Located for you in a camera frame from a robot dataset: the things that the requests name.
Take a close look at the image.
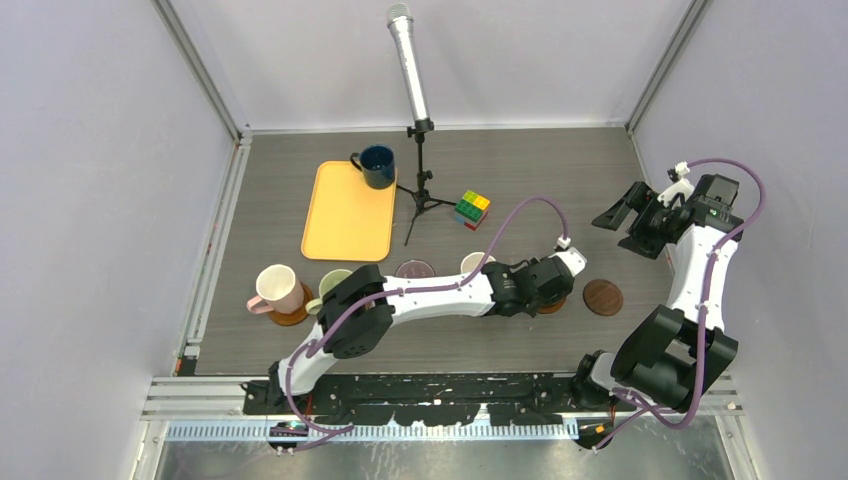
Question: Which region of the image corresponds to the dark brown coaster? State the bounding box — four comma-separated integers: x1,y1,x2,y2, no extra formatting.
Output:
582,279,624,316

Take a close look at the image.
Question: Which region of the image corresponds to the silver microphone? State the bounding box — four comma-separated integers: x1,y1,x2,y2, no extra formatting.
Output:
387,2,433,132

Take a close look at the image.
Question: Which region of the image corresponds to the purple cable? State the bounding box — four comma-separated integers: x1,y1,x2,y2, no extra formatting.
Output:
590,158,767,453
283,195,572,454

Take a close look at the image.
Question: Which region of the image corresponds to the black microphone tripod stand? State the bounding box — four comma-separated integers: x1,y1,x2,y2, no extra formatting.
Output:
397,118,457,246

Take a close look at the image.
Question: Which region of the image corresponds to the cream yellow cup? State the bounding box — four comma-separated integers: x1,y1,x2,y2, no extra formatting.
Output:
460,251,496,275

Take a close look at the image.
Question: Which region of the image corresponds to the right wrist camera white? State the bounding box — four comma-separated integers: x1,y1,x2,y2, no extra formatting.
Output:
657,161,694,208

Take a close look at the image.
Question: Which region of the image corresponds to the navy blue cup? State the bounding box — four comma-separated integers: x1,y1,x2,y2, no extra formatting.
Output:
349,145,396,190

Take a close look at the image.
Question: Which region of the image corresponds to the mauve purple cup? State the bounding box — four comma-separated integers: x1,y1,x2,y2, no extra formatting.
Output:
395,259,436,279

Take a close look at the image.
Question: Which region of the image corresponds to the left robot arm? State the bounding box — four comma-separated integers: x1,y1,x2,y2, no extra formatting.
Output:
268,249,587,414

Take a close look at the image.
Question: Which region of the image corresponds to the aluminium frame rail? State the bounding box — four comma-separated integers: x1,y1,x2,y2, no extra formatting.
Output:
140,370,745,444

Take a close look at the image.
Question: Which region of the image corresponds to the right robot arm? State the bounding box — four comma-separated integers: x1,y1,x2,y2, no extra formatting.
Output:
570,174,743,413

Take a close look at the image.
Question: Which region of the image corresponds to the light green mug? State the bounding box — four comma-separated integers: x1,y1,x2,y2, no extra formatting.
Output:
305,269,352,315

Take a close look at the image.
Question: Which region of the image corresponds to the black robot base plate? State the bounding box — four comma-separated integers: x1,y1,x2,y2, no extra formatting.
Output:
242,372,637,428

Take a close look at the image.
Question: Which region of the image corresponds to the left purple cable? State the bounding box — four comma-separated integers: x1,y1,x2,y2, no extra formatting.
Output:
283,195,572,454

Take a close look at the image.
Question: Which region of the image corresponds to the colourful block cube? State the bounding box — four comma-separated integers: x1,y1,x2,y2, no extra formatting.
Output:
454,190,491,231

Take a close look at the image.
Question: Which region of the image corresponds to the pink white cup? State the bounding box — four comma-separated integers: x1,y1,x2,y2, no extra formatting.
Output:
246,264,306,314

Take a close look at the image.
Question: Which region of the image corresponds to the yellow tray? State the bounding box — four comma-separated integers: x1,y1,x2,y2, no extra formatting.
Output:
300,160,396,263

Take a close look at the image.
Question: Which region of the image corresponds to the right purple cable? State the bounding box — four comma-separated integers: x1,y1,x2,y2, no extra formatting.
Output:
590,158,767,453

